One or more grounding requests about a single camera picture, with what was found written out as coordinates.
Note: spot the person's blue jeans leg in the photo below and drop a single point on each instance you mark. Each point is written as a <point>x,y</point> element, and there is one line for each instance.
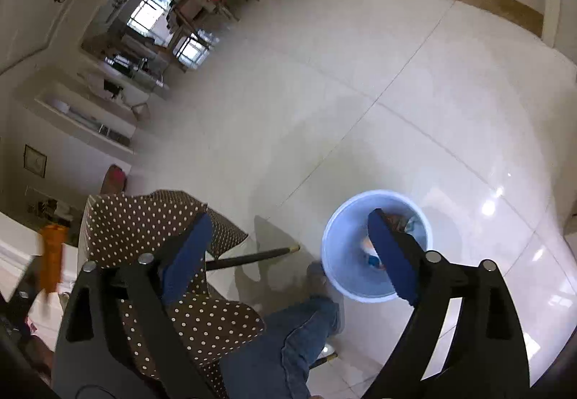
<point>277,363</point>

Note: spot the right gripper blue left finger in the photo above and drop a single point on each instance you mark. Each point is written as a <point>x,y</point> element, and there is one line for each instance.
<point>185,258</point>

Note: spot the light blue trash bucket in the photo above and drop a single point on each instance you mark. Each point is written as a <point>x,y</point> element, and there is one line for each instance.
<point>345,251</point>

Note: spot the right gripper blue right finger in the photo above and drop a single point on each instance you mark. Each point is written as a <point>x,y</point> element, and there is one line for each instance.
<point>399,253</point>

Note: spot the dark red bench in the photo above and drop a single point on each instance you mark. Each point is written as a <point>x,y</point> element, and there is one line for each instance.
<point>114,181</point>

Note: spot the brown polka dot tablecloth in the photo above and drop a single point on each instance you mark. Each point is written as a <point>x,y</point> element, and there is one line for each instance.
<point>118,229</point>

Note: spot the black table leg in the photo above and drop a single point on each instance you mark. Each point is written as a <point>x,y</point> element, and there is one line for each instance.
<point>231,262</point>

